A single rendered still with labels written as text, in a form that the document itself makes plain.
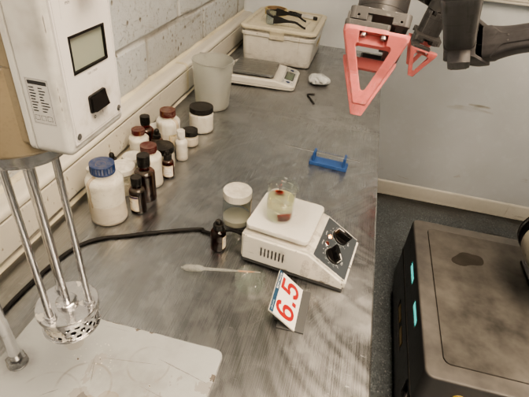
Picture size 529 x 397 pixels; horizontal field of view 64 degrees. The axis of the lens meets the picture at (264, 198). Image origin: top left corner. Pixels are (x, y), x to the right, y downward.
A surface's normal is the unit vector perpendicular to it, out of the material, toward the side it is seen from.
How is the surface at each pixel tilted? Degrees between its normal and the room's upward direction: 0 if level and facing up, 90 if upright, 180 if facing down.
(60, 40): 90
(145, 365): 0
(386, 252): 0
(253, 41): 93
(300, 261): 90
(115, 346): 0
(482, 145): 90
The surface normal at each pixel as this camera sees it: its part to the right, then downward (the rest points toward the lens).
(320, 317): 0.08, -0.81
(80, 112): 0.97, 0.20
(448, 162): -0.23, 0.55
